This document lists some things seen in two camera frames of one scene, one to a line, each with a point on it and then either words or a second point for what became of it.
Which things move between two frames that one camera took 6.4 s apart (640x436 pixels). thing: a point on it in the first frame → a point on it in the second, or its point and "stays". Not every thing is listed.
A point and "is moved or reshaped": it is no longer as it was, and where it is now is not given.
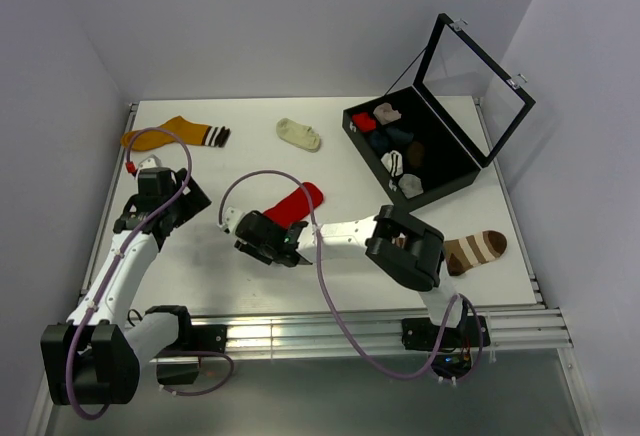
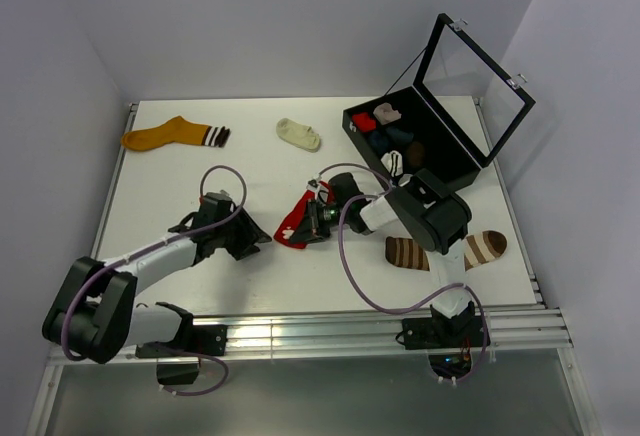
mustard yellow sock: x=187 y=131 stays
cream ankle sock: x=300 y=135 stays
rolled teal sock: x=379 y=141 stays
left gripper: x=193 y=201 → x=250 y=234
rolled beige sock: x=385 y=113 stays
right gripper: x=250 y=250 → x=318 y=231
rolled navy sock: x=400 y=137 stays
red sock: x=294 y=206 is moved or reshaped
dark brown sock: x=415 y=153 stays
